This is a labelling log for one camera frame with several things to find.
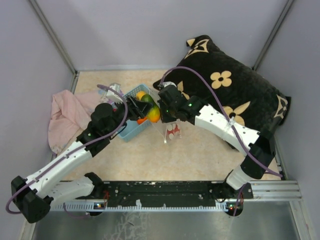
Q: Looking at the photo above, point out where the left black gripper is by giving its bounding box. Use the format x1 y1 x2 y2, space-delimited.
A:
106 94 154 137

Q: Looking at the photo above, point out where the green orange mango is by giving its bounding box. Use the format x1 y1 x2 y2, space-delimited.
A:
146 105 161 123

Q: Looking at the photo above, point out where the light blue plastic basket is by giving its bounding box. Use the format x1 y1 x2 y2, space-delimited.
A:
117 84 152 143

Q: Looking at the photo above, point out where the clear dotted zip bag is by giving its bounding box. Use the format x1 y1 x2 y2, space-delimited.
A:
152 120 182 144

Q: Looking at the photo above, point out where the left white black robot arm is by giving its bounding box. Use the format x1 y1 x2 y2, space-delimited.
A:
10 96 152 224

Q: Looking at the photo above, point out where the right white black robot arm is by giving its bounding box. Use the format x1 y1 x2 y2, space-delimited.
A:
158 85 276 198

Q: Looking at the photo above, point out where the green yellow mango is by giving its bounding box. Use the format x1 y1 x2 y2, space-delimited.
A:
140 94 154 104

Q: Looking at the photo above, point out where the yellow lemon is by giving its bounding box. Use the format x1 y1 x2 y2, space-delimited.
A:
135 91 146 101

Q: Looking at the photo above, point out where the orange fruit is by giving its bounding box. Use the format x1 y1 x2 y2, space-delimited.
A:
137 117 147 125

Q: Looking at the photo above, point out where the black floral pillow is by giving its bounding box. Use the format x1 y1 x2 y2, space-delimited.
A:
164 35 291 133

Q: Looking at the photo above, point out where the pink cloth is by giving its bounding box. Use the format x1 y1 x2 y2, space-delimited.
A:
48 89 108 155

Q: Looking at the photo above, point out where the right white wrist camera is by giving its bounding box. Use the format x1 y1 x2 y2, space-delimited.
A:
159 81 177 89

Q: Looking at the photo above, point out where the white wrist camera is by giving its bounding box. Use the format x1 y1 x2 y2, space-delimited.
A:
159 81 177 89
106 83 124 102

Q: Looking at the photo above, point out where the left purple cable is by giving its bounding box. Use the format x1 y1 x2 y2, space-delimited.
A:
6 84 130 215

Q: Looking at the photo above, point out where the purple cable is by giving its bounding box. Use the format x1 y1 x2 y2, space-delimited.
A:
159 66 283 179
6 84 130 215

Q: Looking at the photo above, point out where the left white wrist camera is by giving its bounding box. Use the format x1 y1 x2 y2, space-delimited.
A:
106 83 124 102

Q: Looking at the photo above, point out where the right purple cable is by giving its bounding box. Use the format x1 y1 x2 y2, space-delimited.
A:
159 66 283 179

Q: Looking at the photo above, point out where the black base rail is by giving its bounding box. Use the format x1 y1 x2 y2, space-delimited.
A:
79 181 253 208

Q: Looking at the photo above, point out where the white slotted cable duct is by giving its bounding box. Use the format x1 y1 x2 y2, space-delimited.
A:
51 199 229 213

